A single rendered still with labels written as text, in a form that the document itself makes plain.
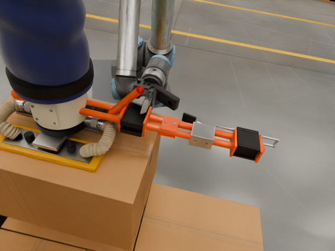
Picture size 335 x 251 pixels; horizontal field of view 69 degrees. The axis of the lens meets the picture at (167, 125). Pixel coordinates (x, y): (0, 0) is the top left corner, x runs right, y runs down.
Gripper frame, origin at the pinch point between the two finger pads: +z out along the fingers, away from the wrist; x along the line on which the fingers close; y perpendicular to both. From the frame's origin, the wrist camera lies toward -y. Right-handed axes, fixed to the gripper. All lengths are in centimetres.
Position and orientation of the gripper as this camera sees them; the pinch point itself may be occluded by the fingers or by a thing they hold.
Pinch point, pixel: (143, 120)
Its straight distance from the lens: 77.2
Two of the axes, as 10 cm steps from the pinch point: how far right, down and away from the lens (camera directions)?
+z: -1.8, 6.7, -7.2
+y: -9.8, -2.1, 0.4
